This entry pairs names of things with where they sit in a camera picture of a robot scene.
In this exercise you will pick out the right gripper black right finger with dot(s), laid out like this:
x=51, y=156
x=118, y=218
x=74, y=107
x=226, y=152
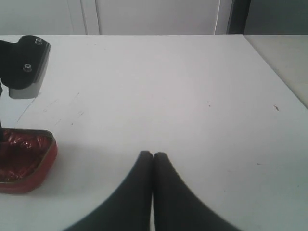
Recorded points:
x=176, y=208

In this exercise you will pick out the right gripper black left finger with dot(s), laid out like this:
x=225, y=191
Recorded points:
x=128, y=208

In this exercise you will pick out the red ink tin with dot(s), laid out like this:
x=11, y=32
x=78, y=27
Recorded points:
x=26, y=157

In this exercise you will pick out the white cabinet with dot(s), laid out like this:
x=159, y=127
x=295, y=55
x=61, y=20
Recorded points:
x=114, y=17

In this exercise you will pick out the wrist camera with black bracket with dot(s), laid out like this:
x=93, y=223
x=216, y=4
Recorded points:
x=23, y=66

